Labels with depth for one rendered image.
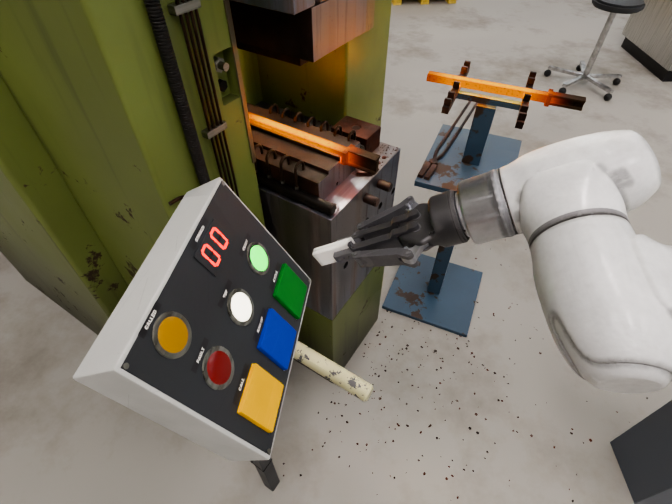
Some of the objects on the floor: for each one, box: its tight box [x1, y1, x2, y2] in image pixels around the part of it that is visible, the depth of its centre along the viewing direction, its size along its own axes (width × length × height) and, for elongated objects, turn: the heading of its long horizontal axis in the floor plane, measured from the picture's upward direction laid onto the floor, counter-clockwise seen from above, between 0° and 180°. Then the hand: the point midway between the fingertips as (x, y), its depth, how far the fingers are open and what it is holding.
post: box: [253, 457, 280, 492], centre depth 103 cm, size 4×4×108 cm
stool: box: [544, 0, 645, 101], centre depth 328 cm, size 59×62×66 cm
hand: (336, 252), depth 65 cm, fingers closed
